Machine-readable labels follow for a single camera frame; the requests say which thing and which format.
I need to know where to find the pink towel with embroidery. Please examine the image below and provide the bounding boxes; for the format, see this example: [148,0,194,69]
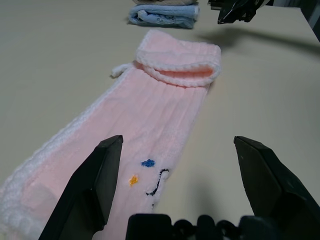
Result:
[0,28,223,240]

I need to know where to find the light blue folded towel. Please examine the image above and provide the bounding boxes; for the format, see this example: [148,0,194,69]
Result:
[127,4,201,30]

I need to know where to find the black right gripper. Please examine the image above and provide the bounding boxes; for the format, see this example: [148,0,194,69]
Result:
[207,0,274,25]

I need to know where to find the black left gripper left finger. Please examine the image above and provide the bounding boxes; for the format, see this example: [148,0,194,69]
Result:
[37,134,124,240]

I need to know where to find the beige folded towel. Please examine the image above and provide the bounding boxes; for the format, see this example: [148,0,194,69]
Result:
[132,0,200,6]

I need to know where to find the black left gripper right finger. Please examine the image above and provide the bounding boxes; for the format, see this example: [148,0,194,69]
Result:
[233,135,320,240]

